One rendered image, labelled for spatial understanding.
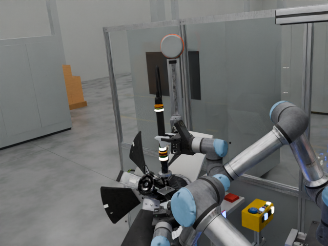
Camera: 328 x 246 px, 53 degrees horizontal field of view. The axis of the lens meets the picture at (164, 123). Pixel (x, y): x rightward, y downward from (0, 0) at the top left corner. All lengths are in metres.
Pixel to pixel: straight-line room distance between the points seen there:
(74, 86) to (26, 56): 3.01
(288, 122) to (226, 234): 0.54
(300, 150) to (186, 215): 0.69
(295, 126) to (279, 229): 1.11
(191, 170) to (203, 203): 0.89
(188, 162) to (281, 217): 0.72
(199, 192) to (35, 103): 6.26
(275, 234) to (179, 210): 1.36
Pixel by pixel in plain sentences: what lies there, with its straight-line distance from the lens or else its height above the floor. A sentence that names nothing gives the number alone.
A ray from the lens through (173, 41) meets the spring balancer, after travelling 2.23.
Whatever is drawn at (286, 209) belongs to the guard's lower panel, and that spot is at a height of 0.85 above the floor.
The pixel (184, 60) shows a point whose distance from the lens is 2.36.
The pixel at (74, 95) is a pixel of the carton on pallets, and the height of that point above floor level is 0.36.
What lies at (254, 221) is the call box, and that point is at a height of 1.04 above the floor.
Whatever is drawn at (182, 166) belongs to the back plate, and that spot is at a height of 1.19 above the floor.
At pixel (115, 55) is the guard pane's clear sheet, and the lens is 2.93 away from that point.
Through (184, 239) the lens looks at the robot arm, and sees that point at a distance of 1.44.
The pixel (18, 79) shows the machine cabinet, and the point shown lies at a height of 1.28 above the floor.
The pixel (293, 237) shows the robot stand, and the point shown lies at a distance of 1.77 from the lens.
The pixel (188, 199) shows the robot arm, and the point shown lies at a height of 1.47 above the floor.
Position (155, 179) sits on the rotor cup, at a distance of 1.75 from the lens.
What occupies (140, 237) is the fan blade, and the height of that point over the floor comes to 1.00.
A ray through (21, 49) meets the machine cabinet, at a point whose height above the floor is 1.84.
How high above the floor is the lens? 2.00
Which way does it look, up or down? 16 degrees down
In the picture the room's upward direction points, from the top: 5 degrees counter-clockwise
